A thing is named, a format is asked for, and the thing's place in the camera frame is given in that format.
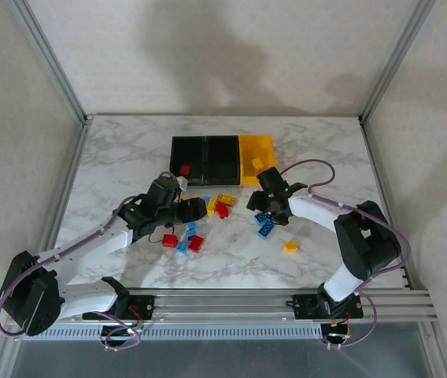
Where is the black plastic container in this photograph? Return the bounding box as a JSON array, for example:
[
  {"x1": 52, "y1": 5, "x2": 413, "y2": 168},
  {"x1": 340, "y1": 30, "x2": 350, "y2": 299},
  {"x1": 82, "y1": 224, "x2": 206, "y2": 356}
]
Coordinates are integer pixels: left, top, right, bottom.
[
  {"x1": 170, "y1": 135, "x2": 208, "y2": 186},
  {"x1": 204, "y1": 135, "x2": 243, "y2": 186}
]

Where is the aluminium table side rail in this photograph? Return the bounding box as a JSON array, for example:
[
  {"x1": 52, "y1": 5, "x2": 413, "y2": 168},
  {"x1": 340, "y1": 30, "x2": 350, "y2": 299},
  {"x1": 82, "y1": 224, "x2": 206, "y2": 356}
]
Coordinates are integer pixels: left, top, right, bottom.
[
  {"x1": 359, "y1": 117, "x2": 447, "y2": 378},
  {"x1": 0, "y1": 117, "x2": 93, "y2": 378}
]

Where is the aluminium frame post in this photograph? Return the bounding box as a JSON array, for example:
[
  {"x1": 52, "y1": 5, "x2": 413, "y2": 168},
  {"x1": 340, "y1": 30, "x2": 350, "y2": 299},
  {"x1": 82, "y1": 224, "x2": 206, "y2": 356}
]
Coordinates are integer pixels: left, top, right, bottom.
[
  {"x1": 9, "y1": 0, "x2": 93, "y2": 125},
  {"x1": 359, "y1": 0, "x2": 439, "y2": 125}
]

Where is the thin black left gripper wire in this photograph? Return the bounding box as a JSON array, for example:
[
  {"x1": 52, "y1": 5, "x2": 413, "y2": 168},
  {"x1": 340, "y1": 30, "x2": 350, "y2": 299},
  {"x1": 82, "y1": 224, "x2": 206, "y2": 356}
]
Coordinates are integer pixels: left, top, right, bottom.
[{"x1": 147, "y1": 226, "x2": 178, "y2": 243}]

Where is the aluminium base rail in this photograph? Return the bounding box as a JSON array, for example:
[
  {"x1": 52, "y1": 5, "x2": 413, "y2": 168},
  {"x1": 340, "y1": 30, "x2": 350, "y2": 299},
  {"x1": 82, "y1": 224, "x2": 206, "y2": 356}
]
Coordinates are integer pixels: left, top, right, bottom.
[{"x1": 5, "y1": 289, "x2": 441, "y2": 327}]

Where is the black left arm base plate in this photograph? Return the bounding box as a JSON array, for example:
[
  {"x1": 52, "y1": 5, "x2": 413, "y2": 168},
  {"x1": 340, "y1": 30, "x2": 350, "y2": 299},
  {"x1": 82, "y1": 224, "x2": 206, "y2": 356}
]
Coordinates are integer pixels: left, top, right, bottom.
[{"x1": 81, "y1": 295, "x2": 156, "y2": 321}]

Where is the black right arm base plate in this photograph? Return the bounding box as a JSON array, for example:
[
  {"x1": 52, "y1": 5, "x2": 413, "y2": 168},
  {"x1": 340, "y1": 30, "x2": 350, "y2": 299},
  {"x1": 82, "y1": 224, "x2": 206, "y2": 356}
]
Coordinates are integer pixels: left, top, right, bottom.
[{"x1": 292, "y1": 294, "x2": 363, "y2": 319}]

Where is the grey slotted cable duct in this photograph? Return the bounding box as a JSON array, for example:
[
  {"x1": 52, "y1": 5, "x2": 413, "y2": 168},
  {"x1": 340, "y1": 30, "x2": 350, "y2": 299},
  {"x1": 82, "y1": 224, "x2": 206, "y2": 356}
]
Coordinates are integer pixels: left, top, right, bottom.
[{"x1": 22, "y1": 324, "x2": 323, "y2": 340}]

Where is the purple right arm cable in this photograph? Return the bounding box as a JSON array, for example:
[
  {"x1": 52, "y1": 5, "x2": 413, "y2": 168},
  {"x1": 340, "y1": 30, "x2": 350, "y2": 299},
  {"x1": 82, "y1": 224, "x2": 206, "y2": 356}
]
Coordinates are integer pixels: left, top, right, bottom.
[{"x1": 281, "y1": 158, "x2": 412, "y2": 350}]

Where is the yellow plastic container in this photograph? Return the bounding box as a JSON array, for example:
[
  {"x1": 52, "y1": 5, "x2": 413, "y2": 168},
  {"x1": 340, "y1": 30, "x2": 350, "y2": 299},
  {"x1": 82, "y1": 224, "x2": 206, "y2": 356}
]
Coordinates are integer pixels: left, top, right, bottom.
[{"x1": 238, "y1": 134, "x2": 279, "y2": 186}]

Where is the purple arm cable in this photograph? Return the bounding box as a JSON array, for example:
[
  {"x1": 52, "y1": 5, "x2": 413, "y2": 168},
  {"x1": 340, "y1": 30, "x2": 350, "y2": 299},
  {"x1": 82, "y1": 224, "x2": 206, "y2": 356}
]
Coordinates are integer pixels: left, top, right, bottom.
[
  {"x1": 281, "y1": 158, "x2": 412, "y2": 350},
  {"x1": 0, "y1": 171, "x2": 179, "y2": 351}
]

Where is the small lit circuit board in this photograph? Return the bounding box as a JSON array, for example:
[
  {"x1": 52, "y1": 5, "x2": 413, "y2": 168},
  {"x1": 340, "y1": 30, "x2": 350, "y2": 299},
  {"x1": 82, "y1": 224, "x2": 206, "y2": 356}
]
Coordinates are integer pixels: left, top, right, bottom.
[
  {"x1": 321, "y1": 322, "x2": 353, "y2": 342},
  {"x1": 101, "y1": 324, "x2": 142, "y2": 340}
]

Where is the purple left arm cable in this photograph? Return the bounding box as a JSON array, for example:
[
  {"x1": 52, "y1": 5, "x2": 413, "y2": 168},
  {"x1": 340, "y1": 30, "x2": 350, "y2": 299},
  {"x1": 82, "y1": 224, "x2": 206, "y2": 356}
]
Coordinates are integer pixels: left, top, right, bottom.
[{"x1": 0, "y1": 171, "x2": 179, "y2": 351}]

